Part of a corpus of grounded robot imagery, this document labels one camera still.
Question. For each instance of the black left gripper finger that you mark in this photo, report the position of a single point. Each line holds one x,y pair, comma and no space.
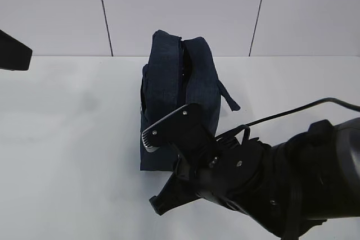
15,56

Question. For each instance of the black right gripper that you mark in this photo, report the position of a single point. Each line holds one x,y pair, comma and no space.
236,171

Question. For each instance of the navy blue fabric bag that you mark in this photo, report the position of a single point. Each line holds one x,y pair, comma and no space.
180,72

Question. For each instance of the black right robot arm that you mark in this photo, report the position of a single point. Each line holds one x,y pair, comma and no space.
287,189

